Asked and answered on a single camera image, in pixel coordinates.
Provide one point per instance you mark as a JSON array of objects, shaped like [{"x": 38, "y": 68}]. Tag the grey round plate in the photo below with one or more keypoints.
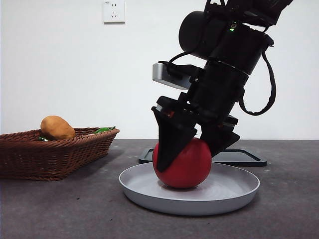
[{"x": 224, "y": 191}]

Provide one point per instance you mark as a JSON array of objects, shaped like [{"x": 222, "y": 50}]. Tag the brown wicker basket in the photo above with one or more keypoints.
[{"x": 49, "y": 156}]

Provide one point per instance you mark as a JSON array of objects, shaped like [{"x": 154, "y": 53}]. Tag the yellow-brown potato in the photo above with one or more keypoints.
[{"x": 57, "y": 128}]

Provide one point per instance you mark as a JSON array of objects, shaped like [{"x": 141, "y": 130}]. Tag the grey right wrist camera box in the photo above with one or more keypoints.
[{"x": 162, "y": 74}]

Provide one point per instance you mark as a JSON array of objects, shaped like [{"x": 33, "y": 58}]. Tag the bright green leafy vegetable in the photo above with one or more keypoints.
[{"x": 102, "y": 130}]

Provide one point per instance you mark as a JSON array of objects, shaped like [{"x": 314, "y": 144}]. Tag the white wall socket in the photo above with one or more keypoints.
[{"x": 114, "y": 12}]

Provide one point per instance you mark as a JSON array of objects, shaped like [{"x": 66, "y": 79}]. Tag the red tomato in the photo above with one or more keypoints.
[{"x": 189, "y": 164}]

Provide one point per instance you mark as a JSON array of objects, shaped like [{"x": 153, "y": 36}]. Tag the dark green vegetable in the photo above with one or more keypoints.
[{"x": 43, "y": 139}]

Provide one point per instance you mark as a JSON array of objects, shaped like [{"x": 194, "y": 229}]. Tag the black rectangular tray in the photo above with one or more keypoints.
[{"x": 244, "y": 156}]

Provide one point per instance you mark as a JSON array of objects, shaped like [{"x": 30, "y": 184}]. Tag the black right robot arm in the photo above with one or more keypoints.
[{"x": 224, "y": 49}]

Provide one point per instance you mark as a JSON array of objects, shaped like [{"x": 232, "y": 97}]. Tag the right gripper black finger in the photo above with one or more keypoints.
[
  {"x": 219, "y": 140},
  {"x": 172, "y": 139}
]

